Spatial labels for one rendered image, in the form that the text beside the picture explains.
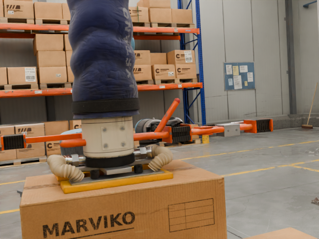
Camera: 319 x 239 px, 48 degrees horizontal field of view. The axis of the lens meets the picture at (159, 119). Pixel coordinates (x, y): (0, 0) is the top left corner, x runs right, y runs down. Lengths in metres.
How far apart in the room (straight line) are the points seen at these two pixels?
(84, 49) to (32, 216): 0.50
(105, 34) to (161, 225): 0.60
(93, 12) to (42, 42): 7.34
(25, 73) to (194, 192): 7.41
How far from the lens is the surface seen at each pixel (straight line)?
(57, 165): 1.11
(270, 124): 1.47
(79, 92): 1.15
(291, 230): 1.88
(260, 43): 12.59
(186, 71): 9.45
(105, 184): 1.10
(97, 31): 1.15
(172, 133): 1.26
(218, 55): 11.55
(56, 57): 8.46
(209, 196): 1.15
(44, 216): 1.04
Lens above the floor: 1.19
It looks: 3 degrees down
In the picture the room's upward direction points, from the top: 4 degrees counter-clockwise
